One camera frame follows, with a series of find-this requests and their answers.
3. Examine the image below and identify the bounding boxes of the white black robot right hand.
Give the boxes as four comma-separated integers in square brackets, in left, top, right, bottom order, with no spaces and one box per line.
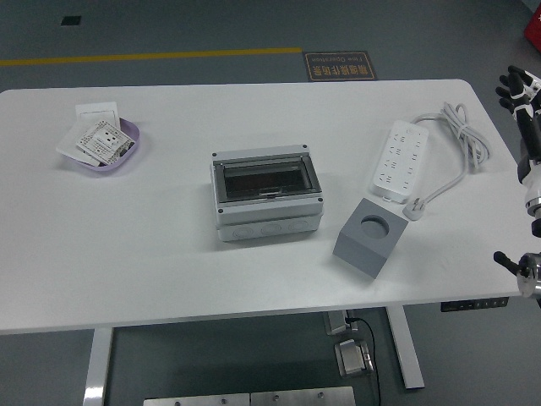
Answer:
[495,64,541,200]

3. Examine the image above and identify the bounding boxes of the grey junction box with lid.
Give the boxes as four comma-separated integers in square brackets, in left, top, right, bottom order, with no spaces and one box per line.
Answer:
[210,143,325,243]

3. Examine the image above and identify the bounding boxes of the grey cube with round hole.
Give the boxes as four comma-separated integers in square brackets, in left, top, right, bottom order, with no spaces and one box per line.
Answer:
[332,196,409,280]

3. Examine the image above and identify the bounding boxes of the silver floor socket box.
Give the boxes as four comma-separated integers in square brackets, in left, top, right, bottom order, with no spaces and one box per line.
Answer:
[334,337,375,378]

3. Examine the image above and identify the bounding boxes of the red object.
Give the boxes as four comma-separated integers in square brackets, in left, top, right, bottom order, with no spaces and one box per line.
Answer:
[523,8,541,43]

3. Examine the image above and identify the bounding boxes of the white power strip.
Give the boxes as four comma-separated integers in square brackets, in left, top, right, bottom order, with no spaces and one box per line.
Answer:
[366,119,430,205]

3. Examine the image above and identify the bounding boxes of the black table control panel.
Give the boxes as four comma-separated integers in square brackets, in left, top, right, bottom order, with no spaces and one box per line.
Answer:
[440,297,510,313]

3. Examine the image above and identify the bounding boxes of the brown floor sign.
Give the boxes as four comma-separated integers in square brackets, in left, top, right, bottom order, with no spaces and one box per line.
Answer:
[302,51,377,82]

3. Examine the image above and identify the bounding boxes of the white table leg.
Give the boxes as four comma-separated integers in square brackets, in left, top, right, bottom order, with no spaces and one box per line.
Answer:
[82,327,114,406]
[385,304,425,391]

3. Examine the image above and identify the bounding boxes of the grey metal plate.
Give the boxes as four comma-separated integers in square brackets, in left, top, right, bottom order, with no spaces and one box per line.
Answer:
[249,386,356,406]
[143,392,251,406]

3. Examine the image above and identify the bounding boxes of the purple plastic tray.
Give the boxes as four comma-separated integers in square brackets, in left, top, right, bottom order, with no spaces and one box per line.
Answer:
[63,117,141,173]

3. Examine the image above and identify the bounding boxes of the socket panel in printed pack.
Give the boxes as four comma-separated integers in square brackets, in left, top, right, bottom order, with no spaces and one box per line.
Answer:
[75,120,137,166]

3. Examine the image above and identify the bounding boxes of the white flat packet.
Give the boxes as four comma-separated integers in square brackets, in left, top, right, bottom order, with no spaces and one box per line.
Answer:
[56,120,102,168]

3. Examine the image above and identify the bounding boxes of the white power cord with plug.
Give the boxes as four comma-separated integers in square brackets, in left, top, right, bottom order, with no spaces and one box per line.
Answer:
[391,101,494,222]

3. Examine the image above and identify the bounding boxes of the black floor cable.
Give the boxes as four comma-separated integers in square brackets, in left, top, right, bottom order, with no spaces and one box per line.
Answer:
[346,316,381,406]

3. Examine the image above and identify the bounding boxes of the silver metal bracket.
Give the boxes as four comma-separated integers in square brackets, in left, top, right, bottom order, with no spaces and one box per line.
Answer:
[323,310,359,337]

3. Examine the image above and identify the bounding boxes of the plain white switch plate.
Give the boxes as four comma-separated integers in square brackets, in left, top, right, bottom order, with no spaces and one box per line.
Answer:
[75,101,122,129]

